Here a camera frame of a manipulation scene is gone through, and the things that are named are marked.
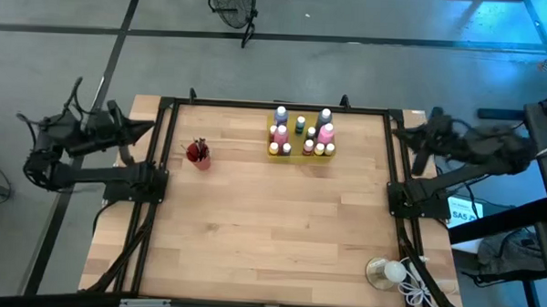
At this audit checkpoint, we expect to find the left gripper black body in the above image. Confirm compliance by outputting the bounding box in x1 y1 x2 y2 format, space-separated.
78 99 138 167

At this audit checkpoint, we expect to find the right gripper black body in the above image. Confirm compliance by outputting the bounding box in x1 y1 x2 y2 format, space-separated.
412 107 463 178

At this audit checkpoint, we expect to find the large light pink paint bottle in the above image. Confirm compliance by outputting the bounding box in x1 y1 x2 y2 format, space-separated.
317 122 337 147

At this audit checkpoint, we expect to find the large gray paint bottle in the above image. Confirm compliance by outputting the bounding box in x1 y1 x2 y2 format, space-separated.
315 107 335 134

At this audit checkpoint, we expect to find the large rose paint bottle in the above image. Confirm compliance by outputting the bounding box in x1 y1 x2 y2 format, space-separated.
273 125 290 147

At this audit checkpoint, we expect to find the large purple paint bottle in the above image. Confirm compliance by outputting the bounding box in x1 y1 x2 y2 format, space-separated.
273 105 290 127

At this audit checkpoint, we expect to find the orange plastic cup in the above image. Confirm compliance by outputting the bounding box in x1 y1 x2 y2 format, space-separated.
183 139 212 171

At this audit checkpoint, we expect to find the white SA5 label sign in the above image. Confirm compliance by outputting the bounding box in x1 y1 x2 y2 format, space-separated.
446 195 485 231

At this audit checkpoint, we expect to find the yellow translucent plastic bin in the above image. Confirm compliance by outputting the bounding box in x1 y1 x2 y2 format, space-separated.
266 108 338 165

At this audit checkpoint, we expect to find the round lamp with white bulb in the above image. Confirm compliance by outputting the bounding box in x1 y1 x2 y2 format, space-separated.
364 256 408 292

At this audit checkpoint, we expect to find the gray bag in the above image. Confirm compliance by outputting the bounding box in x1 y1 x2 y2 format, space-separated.
477 226 543 273

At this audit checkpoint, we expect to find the black floor fan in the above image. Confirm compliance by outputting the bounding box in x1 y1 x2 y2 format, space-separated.
206 0 260 50

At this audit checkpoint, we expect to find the coiled white cable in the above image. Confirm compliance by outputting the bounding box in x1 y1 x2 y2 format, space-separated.
396 257 458 307

